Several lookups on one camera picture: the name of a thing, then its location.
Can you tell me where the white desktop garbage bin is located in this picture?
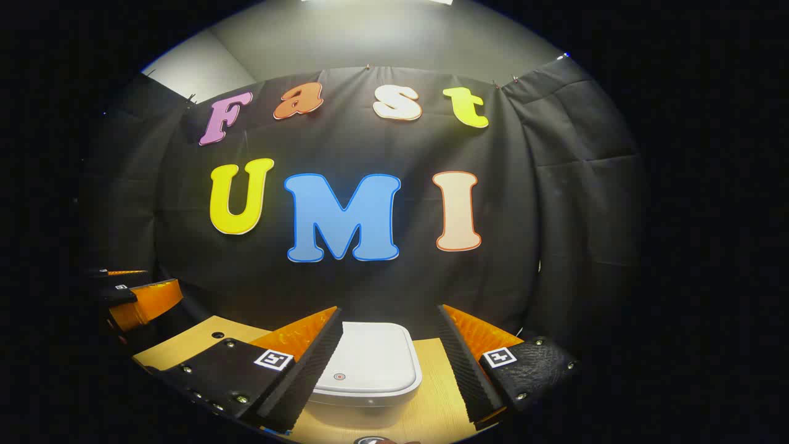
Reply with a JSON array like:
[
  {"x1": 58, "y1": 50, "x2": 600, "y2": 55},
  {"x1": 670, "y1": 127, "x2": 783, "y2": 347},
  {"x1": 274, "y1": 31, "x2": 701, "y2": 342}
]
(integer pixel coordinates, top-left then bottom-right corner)
[{"x1": 306, "y1": 321, "x2": 423, "y2": 429}]

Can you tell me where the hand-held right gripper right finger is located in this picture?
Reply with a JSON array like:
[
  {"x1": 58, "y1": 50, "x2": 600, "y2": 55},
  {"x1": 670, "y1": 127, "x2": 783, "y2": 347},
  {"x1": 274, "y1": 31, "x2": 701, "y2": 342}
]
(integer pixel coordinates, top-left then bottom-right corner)
[{"x1": 436, "y1": 304, "x2": 580, "y2": 430}]

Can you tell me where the wooden desktop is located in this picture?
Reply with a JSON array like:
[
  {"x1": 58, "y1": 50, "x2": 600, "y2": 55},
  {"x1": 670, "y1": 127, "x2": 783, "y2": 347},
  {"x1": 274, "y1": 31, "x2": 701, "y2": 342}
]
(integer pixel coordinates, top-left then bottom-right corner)
[{"x1": 133, "y1": 316, "x2": 494, "y2": 444}]

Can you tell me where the black backdrop cloth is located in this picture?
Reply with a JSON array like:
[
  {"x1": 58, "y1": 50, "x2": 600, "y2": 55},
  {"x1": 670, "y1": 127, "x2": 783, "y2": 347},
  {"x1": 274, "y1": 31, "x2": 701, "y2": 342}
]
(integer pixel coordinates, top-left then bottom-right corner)
[{"x1": 80, "y1": 59, "x2": 648, "y2": 371}]

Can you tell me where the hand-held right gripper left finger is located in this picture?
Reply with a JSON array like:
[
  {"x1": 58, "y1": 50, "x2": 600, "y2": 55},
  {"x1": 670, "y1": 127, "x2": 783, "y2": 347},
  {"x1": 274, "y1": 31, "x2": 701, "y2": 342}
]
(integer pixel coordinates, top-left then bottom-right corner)
[{"x1": 148, "y1": 306, "x2": 344, "y2": 434}]

